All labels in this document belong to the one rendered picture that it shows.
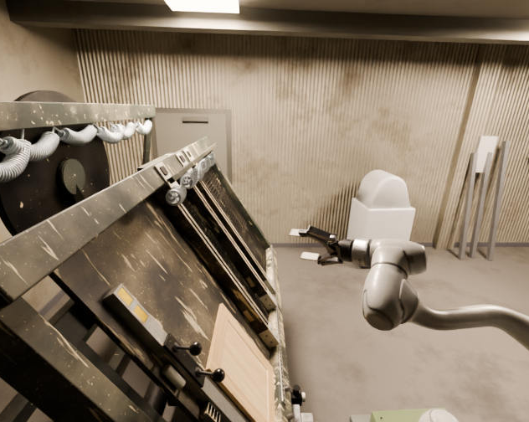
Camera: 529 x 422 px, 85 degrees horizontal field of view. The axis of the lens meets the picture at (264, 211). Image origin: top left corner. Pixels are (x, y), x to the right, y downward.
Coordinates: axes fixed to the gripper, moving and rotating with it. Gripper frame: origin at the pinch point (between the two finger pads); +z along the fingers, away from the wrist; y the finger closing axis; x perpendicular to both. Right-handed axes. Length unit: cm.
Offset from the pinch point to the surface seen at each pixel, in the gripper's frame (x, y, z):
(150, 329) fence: -47, -15, 26
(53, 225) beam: -42, -54, 29
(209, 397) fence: -54, 14, 16
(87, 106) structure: 29, -59, 115
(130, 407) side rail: -64, -19, 12
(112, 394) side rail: -64, -24, 14
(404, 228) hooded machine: 236, 258, 10
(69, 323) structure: -56, -33, 32
